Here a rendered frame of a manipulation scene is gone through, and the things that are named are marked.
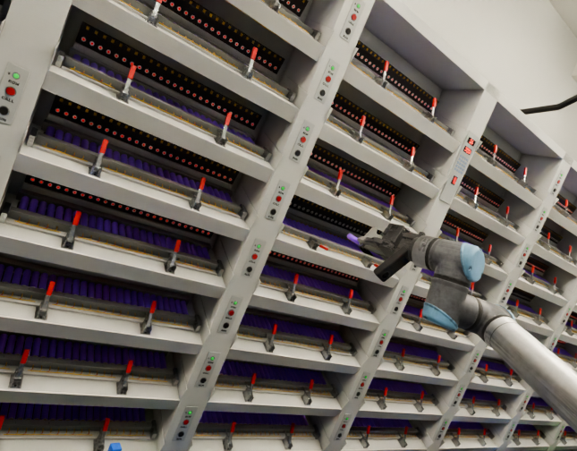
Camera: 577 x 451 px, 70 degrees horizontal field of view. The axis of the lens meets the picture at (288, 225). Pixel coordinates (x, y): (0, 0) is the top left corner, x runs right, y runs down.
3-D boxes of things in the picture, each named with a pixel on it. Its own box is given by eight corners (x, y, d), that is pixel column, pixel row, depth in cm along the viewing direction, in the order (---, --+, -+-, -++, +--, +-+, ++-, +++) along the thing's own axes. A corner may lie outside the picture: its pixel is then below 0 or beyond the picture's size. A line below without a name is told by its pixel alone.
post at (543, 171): (425, 477, 212) (573, 159, 198) (413, 478, 206) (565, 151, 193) (397, 449, 228) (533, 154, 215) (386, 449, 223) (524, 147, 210)
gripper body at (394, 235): (397, 236, 127) (432, 243, 118) (385, 259, 125) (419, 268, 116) (386, 222, 123) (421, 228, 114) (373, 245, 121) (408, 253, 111)
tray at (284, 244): (393, 288, 163) (407, 269, 159) (268, 250, 129) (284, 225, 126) (368, 258, 178) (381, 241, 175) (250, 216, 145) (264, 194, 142)
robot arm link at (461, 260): (464, 280, 98) (477, 241, 99) (419, 268, 107) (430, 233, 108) (481, 288, 104) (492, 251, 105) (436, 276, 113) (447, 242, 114)
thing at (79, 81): (267, 182, 123) (291, 143, 118) (40, 88, 90) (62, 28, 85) (249, 155, 138) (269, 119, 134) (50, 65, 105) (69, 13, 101)
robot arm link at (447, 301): (471, 337, 101) (486, 290, 102) (433, 325, 98) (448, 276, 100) (447, 328, 110) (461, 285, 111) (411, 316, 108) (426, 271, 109)
